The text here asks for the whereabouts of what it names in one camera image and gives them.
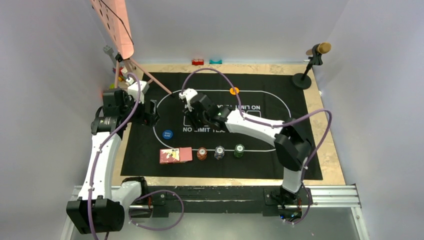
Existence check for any pink music stand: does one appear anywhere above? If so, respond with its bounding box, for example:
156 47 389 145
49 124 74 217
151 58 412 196
90 0 172 95

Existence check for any blue chip stack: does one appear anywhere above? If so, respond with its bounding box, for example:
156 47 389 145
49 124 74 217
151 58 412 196
214 146 225 160

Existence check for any teal toy block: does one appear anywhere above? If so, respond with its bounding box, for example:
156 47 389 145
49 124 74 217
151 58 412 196
209 59 223 65

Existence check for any red toy block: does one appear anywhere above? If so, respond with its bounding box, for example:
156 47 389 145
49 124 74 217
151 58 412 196
191 58 205 66

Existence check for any red playing card box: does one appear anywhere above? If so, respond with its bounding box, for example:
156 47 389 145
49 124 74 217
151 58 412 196
159 147 193 165

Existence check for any blue small blind button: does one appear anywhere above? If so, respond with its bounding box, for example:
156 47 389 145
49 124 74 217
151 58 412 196
162 129 174 140

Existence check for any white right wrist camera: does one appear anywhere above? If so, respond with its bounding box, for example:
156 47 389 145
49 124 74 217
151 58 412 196
178 88 198 112

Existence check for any orange dealer button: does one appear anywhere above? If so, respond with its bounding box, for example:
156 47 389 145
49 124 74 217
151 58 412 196
229 87 240 96

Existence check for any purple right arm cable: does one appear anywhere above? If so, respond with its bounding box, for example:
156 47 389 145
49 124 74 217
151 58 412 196
180 67 333 225

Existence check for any red chip stack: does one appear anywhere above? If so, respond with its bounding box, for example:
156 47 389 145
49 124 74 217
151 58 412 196
196 147 208 161

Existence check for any black poker table mat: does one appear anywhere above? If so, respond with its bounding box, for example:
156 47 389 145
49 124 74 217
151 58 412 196
120 72 308 179

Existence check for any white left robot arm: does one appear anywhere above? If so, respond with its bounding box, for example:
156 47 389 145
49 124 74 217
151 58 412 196
66 88 160 235

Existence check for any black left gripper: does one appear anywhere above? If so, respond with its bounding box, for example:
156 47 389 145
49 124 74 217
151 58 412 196
119 92 159 127

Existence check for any gold microphone on stand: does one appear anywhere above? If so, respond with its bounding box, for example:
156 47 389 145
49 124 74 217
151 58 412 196
291 42 332 90

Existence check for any green chip stack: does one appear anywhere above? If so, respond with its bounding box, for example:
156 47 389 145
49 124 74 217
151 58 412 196
233 144 245 158

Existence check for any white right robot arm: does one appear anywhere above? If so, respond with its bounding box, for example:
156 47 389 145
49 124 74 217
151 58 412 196
178 88 313 204

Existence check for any colourful toy block pile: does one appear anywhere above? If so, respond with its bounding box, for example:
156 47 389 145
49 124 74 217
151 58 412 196
110 66 134 88

